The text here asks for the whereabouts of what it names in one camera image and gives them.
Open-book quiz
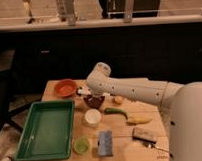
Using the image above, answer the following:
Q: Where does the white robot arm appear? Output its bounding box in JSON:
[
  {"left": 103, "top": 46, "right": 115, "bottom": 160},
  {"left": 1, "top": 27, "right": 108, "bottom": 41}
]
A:
[{"left": 85, "top": 62, "right": 202, "bottom": 161}]

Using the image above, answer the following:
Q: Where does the orange bowl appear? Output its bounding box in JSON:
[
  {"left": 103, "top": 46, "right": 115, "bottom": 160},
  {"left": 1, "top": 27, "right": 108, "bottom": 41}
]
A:
[{"left": 54, "top": 79, "right": 77, "bottom": 97}]

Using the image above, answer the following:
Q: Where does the purple bowl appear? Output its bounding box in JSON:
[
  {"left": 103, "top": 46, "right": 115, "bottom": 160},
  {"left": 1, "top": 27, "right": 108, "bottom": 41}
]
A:
[{"left": 84, "top": 94, "right": 105, "bottom": 109}]

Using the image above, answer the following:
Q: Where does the small green bowl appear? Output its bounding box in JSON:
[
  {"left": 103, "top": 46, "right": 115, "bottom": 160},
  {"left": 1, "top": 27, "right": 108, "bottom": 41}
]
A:
[{"left": 74, "top": 138, "right": 90, "bottom": 155}]

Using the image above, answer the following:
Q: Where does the white cup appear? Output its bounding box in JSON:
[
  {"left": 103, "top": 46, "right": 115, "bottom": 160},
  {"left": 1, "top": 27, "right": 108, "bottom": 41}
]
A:
[{"left": 84, "top": 108, "right": 102, "bottom": 126}]

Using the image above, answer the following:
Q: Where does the small yellow ball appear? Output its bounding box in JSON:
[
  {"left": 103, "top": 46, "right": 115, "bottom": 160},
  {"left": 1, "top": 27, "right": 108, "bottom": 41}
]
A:
[{"left": 113, "top": 96, "right": 123, "bottom": 104}]

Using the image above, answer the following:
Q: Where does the green plastic tray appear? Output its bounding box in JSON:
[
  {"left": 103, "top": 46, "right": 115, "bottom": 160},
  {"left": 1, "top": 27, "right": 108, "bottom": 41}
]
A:
[{"left": 15, "top": 100, "right": 74, "bottom": 161}]

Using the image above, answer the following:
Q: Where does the blue sponge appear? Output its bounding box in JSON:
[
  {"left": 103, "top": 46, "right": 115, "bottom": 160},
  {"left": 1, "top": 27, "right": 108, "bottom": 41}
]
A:
[{"left": 98, "top": 131, "right": 113, "bottom": 157}]

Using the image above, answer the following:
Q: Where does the dark counter cabinet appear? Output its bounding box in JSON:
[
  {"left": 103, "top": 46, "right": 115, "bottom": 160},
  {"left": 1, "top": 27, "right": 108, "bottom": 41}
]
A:
[{"left": 0, "top": 21, "right": 202, "bottom": 94}]

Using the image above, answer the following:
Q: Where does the brown block eraser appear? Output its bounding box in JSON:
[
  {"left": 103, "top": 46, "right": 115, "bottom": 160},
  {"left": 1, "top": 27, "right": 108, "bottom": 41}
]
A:
[{"left": 132, "top": 128, "right": 157, "bottom": 143}]

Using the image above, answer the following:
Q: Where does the metal spoon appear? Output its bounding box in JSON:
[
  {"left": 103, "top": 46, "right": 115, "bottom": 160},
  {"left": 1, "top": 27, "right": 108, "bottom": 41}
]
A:
[{"left": 143, "top": 142, "right": 169, "bottom": 153}]

